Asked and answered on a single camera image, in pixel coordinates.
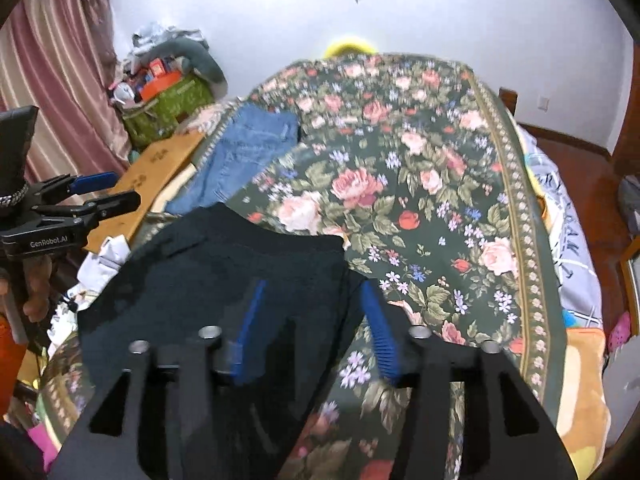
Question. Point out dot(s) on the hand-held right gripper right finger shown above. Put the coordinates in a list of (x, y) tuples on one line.
[(380, 330)]

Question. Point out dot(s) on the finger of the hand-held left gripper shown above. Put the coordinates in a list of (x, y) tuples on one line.
[(95, 181), (115, 202)]

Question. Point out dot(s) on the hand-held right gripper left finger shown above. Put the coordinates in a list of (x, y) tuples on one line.
[(250, 320)]

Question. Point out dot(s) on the black pants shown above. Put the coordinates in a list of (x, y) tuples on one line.
[(200, 270)]

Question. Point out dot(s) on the person's left hand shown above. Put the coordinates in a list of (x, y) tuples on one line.
[(37, 282)]

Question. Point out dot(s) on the wooden lap desk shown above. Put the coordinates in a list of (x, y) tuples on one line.
[(150, 170)]

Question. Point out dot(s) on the white cloth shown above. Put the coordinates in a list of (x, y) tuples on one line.
[(107, 255)]

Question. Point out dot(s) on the green storage bag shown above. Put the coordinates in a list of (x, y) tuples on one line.
[(175, 105)]

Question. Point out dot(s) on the orange garment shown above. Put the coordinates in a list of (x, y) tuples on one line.
[(10, 355)]

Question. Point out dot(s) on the striped pink curtain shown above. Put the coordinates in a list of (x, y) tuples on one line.
[(55, 60)]

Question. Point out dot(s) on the small orange box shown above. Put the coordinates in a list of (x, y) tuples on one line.
[(158, 67)]

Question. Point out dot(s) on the striped cloth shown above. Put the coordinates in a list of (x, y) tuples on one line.
[(215, 117)]

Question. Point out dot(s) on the blue jeans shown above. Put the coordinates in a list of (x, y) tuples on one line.
[(245, 150)]

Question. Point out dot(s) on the floral blanket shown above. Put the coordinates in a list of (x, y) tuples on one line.
[(400, 185)]

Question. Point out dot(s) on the pile of clothes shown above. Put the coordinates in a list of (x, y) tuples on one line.
[(160, 37)]

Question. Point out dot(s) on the grey plush pillow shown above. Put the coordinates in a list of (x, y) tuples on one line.
[(207, 67)]

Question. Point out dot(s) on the white printed bed sheet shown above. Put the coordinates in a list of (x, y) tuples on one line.
[(565, 220)]

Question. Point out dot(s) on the yellow fleece blanket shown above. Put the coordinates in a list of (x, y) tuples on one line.
[(587, 395)]

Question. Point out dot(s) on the yellow foam tube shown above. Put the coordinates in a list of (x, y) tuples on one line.
[(345, 45)]

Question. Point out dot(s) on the grey cloth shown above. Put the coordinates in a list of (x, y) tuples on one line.
[(630, 197)]

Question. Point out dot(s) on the wooden bed post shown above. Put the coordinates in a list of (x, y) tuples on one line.
[(507, 102)]

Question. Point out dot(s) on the white wall outlet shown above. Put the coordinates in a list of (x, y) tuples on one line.
[(543, 103)]

